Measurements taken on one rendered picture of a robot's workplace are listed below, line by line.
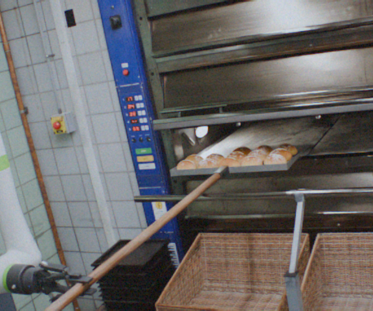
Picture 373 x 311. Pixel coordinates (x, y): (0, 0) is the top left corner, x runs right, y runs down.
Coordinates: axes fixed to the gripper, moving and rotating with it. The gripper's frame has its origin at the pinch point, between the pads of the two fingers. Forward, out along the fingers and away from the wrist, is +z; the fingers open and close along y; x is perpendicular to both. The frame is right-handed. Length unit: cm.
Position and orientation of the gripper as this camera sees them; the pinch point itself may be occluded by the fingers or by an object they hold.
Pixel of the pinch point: (83, 285)
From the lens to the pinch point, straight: 161.9
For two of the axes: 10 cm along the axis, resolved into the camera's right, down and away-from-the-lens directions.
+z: 8.8, -0.6, -4.7
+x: -4.4, 2.9, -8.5
